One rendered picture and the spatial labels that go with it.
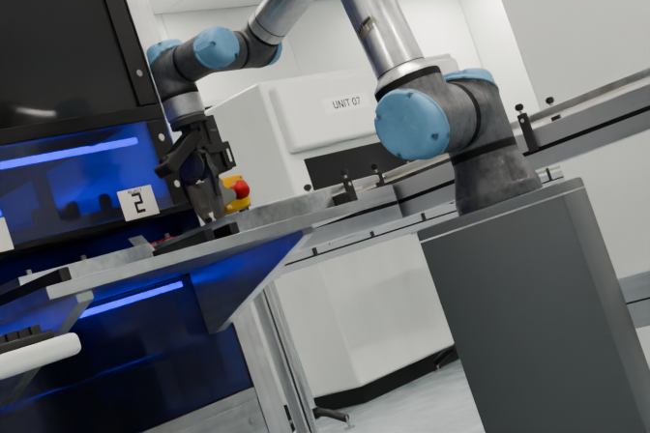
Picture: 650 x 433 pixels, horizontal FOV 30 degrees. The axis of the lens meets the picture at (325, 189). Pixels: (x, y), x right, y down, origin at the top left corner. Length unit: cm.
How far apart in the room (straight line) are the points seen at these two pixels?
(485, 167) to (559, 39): 150
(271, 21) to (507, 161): 55
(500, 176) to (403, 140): 19
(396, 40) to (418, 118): 14
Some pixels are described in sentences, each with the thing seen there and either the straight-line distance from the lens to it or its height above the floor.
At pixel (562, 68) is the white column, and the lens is 350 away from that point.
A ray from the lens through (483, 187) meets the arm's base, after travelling 202.
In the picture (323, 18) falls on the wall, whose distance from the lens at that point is 1016.
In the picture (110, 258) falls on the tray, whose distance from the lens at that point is 201.
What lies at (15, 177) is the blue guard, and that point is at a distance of 228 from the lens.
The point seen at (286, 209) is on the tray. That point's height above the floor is 90.
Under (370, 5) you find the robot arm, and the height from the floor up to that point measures 116.
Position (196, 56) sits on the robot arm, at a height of 122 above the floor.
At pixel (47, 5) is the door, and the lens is 246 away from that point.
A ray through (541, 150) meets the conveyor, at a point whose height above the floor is 88.
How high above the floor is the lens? 77
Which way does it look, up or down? 4 degrees up
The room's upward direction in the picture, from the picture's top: 19 degrees counter-clockwise
